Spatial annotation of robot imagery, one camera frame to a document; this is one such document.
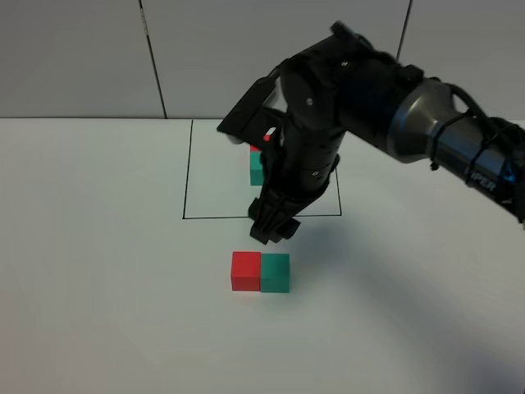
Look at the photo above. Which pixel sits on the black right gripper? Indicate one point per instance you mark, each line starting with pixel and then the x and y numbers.
pixel 297 170

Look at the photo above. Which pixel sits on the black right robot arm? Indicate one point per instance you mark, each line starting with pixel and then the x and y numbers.
pixel 298 115

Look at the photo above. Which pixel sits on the green template block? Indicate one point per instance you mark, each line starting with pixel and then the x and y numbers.
pixel 256 173

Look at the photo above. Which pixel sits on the red template block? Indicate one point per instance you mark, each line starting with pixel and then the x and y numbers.
pixel 261 143

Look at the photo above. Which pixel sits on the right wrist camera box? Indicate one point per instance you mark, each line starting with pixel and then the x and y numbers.
pixel 252 116

